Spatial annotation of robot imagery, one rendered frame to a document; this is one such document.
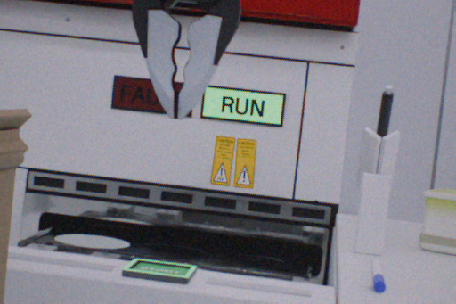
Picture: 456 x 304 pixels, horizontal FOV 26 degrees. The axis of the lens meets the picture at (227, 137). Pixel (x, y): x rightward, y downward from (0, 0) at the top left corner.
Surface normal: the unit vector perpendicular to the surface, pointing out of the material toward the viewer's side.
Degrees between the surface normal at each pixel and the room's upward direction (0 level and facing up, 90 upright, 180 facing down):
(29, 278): 90
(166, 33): 90
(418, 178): 90
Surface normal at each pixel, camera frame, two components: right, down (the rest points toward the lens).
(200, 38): -0.11, 0.04
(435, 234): -0.43, 0.00
